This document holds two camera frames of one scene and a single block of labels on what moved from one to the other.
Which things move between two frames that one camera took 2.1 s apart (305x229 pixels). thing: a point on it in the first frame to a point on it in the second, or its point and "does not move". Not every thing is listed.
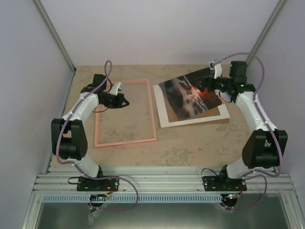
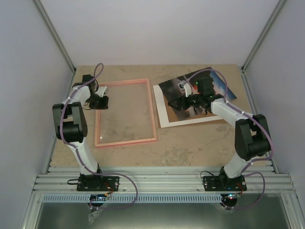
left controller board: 98,197 does not move
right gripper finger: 202,84 to 180,107
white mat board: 163,115 does not move
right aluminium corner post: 277,12 does not move
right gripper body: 228,81 to 198,103
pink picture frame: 97,120 does not move
